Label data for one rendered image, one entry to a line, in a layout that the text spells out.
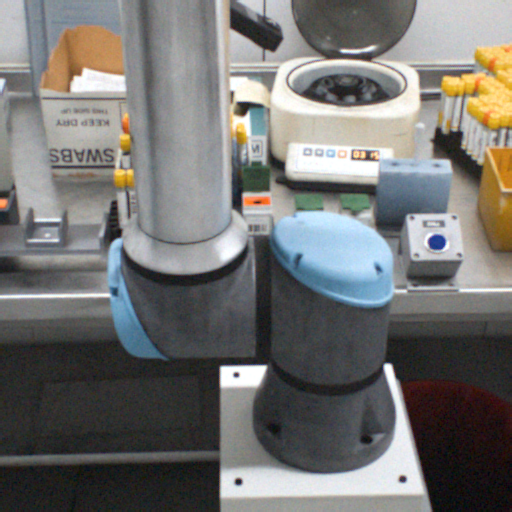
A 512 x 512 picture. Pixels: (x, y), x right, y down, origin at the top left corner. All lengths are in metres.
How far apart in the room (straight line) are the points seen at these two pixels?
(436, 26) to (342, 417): 1.05
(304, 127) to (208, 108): 0.73
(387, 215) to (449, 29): 0.57
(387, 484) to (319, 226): 0.26
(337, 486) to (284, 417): 0.08
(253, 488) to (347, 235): 0.26
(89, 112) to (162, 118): 0.74
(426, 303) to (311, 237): 0.43
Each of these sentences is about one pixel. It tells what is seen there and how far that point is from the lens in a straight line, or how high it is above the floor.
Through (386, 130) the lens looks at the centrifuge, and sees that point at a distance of 1.45.
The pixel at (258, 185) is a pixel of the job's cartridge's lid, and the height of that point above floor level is 0.96.
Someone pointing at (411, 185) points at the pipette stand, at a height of 0.95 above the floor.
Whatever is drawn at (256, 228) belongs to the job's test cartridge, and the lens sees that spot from 1.26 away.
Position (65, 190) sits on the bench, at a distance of 1.47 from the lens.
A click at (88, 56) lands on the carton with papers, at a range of 1.72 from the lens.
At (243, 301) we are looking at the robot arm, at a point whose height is 1.09.
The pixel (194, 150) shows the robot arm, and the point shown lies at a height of 1.25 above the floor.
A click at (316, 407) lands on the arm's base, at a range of 0.90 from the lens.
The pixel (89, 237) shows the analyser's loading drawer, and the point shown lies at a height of 0.92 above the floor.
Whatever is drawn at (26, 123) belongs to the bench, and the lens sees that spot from 1.71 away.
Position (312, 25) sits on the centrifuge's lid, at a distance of 1.70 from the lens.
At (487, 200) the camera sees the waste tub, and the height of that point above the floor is 0.92.
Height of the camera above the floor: 1.58
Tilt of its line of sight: 33 degrees down
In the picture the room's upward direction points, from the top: straight up
